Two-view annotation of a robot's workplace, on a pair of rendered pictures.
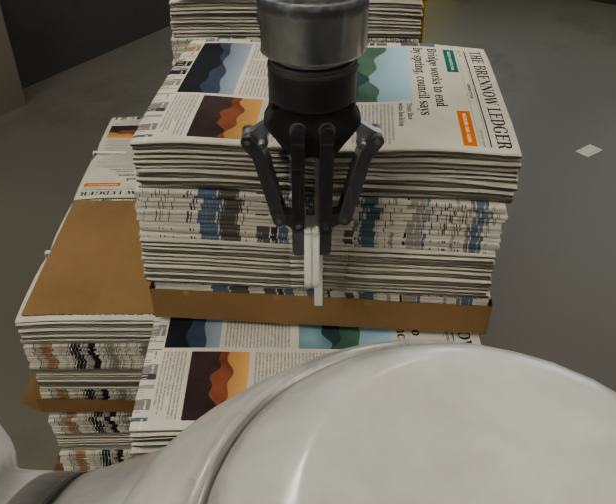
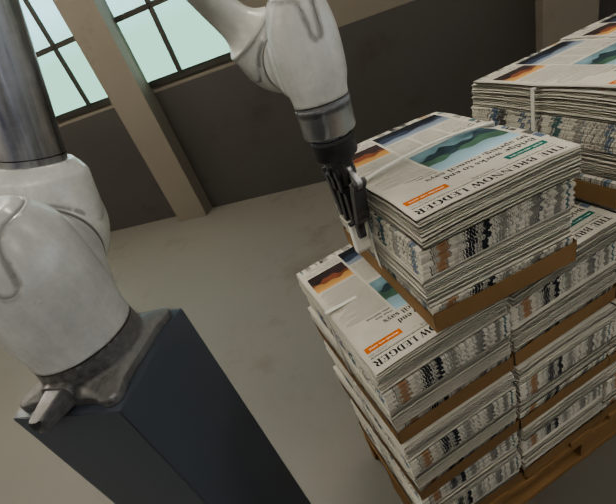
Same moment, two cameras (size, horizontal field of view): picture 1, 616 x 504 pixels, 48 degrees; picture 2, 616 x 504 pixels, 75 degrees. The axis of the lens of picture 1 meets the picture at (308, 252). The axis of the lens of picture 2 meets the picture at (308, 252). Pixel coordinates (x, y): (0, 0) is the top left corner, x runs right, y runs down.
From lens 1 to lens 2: 0.70 m
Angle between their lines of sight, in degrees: 63
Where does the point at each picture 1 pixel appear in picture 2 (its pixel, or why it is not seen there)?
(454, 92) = (471, 172)
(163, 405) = (310, 273)
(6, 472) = (63, 208)
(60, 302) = not seen: hidden behind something
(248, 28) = (508, 104)
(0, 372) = not seen: hidden behind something
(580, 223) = not seen: outside the picture
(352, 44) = (318, 133)
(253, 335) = (364, 268)
